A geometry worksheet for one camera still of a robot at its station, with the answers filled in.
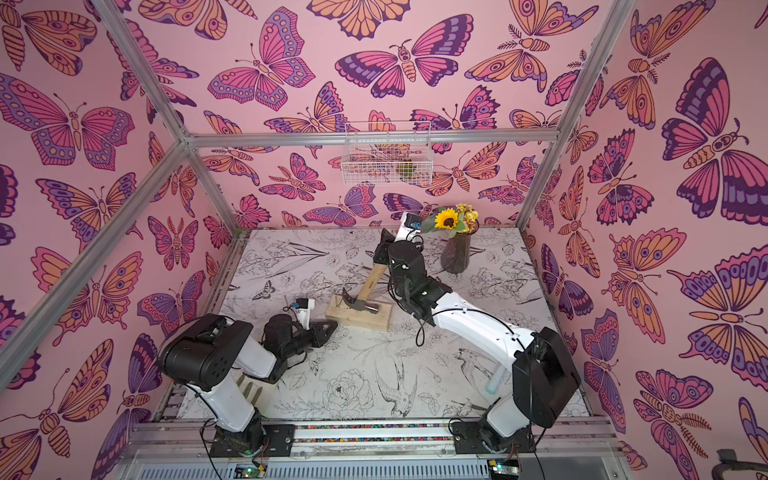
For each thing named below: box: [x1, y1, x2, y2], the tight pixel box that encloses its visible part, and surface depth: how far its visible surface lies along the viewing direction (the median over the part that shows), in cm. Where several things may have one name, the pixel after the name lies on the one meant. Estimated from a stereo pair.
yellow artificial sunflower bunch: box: [420, 202, 479, 237], surface depth 91 cm
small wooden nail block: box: [326, 294, 393, 331], surface depth 94 cm
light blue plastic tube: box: [485, 366, 511, 395], surface depth 84 cm
